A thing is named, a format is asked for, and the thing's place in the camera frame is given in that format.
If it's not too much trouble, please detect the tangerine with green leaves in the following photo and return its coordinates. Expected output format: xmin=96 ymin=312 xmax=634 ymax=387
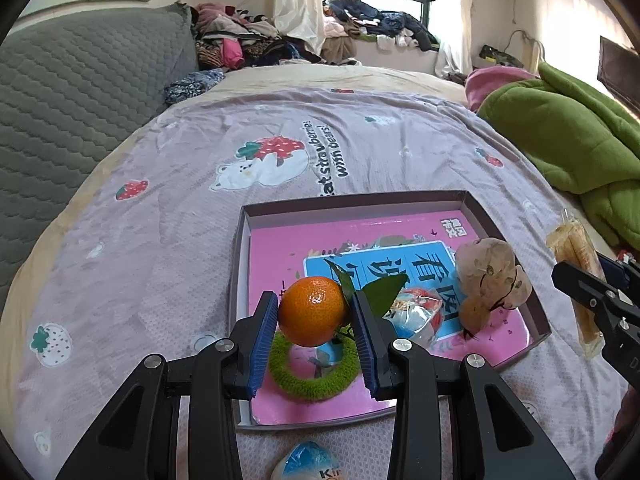
xmin=277 ymin=259 xmax=407 ymax=348

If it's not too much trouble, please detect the black television screen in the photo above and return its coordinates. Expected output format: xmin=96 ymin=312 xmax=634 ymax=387
xmin=598 ymin=35 xmax=640 ymax=121

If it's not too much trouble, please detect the black power strip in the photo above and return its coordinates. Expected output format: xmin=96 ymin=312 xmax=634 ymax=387
xmin=479 ymin=44 xmax=521 ymax=66

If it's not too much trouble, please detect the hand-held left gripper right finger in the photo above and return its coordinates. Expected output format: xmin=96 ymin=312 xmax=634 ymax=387
xmin=350 ymin=290 xmax=576 ymax=480

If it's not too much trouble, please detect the cream curtain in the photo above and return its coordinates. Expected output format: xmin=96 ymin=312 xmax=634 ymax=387
xmin=272 ymin=0 xmax=326 ymax=56
xmin=434 ymin=0 xmax=481 ymax=78

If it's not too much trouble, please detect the bread stick packet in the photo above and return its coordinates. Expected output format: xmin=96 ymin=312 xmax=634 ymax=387
xmin=545 ymin=210 xmax=608 ymax=360

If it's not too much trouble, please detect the green quilt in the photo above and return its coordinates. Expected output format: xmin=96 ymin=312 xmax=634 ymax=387
xmin=477 ymin=62 xmax=640 ymax=261

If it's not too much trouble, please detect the pink pillow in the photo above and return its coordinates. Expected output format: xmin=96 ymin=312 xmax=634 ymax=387
xmin=465 ymin=66 xmax=538 ymax=113

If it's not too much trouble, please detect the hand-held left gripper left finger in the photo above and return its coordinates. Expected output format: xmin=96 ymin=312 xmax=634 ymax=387
xmin=55 ymin=290 xmax=279 ymax=480

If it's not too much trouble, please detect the egg-shaped candy toy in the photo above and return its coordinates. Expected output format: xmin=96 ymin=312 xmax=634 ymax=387
xmin=270 ymin=441 xmax=351 ymax=480

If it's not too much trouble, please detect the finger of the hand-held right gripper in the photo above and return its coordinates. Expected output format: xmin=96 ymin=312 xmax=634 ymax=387
xmin=597 ymin=253 xmax=640 ymax=306
xmin=551 ymin=260 xmax=640 ymax=332

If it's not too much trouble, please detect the artificial pale orchid flower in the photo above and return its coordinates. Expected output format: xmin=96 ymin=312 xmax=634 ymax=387
xmin=454 ymin=237 xmax=533 ymax=341

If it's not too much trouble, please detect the clear candy packet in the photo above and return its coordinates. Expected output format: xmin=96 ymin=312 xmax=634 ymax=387
xmin=387 ymin=287 xmax=446 ymax=346

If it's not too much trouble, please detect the green fuzzy ring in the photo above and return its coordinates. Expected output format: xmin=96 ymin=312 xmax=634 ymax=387
xmin=268 ymin=332 xmax=362 ymax=402

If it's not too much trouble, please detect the lilac strawberry printed blanket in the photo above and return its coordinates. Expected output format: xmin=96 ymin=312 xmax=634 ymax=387
xmin=10 ymin=85 xmax=631 ymax=480

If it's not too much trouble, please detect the pink shallow box tray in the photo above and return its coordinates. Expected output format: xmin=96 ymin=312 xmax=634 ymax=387
xmin=231 ymin=190 xmax=552 ymax=429

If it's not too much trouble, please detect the dark floral garment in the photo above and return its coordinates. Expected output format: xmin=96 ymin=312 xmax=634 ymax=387
xmin=165 ymin=69 xmax=226 ymax=106

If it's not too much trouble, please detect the pink picture book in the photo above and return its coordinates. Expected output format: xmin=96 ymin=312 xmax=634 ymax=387
xmin=248 ymin=210 xmax=532 ymax=426

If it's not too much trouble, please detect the person's right hand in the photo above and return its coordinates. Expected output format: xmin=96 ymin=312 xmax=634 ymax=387
xmin=613 ymin=400 xmax=640 ymax=461

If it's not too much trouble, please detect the white cable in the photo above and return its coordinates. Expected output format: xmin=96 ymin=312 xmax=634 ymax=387
xmin=505 ymin=29 xmax=546 ymax=73

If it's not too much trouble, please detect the pile of dark clothes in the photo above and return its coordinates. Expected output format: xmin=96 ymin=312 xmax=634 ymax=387
xmin=322 ymin=0 xmax=438 ymax=53

